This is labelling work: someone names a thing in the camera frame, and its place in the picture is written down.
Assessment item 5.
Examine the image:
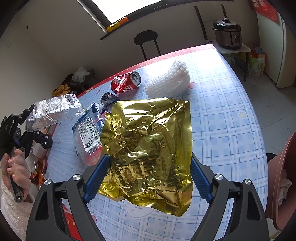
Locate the clear plastic packaging tray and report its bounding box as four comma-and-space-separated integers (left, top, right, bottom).
25, 93, 85, 132

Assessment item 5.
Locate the red snack packet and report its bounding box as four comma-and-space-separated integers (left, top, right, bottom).
72, 102, 105, 166

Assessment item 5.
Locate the crushed red cola can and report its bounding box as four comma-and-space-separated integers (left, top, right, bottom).
111, 71, 141, 94

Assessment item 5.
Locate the gold foil bag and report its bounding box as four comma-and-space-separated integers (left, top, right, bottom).
98, 97, 193, 217

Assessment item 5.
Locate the white foam fruit net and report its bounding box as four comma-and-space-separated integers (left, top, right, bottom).
145, 61, 191, 98

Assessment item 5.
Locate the terracotta trash bin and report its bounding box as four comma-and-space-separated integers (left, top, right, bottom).
265, 133, 295, 230

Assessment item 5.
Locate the left hand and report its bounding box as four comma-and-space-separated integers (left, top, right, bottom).
1, 149, 34, 203

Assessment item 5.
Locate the crushed silver can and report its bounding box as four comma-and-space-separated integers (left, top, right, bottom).
101, 92, 119, 107

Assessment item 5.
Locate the yellow bag on windowsill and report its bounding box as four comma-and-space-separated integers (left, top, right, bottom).
106, 16, 129, 33

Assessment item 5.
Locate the black round stool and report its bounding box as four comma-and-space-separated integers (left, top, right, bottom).
133, 30, 162, 61

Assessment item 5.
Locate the green printed shopping bag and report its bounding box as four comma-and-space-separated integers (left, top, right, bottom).
249, 47, 266, 79

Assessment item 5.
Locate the small white side table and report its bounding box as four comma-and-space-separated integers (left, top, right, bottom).
207, 41, 251, 82

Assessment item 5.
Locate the cream refrigerator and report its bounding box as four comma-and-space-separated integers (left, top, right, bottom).
256, 13, 295, 88

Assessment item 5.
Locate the electric pressure cooker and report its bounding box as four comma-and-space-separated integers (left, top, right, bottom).
212, 18, 242, 50

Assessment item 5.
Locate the red cloth on fridge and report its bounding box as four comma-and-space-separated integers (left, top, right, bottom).
248, 0, 278, 23

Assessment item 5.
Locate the window with dark frame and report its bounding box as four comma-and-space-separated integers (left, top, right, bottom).
77, 0, 234, 41

